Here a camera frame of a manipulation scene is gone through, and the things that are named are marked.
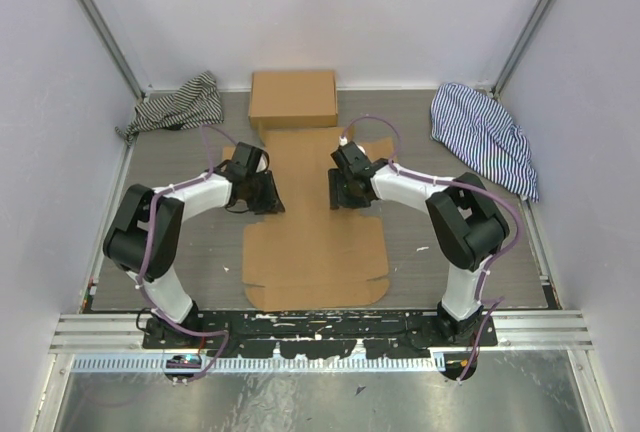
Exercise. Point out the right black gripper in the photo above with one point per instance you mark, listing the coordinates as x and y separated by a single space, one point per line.
337 197

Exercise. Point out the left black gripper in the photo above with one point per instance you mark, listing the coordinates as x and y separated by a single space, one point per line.
273 202

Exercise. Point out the cardboard box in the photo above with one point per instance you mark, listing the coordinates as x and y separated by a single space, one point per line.
311 256
293 99

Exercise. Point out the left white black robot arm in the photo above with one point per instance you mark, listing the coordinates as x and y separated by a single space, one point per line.
144 234

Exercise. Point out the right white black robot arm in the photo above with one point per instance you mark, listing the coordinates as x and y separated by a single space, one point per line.
469 227

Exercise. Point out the folded cardboard box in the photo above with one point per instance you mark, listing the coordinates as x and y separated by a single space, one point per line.
293 99

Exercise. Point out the grey striped cloth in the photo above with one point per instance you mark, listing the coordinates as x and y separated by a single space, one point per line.
197 102

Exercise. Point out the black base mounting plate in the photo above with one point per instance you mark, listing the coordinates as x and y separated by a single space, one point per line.
314 335

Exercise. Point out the blue white striped cloth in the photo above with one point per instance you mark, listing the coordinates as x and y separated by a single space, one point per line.
482 134

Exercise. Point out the slotted cable duct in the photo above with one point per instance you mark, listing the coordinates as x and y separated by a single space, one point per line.
166 362

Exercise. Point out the aluminium front rail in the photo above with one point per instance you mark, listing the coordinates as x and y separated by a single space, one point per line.
518 330

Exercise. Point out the right aluminium corner post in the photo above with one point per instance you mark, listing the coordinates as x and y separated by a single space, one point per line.
534 22

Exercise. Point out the aluminium corner post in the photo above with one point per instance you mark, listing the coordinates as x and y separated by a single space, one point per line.
104 34
534 22

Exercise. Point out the left aluminium corner post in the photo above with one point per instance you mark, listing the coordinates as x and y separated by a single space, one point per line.
104 34

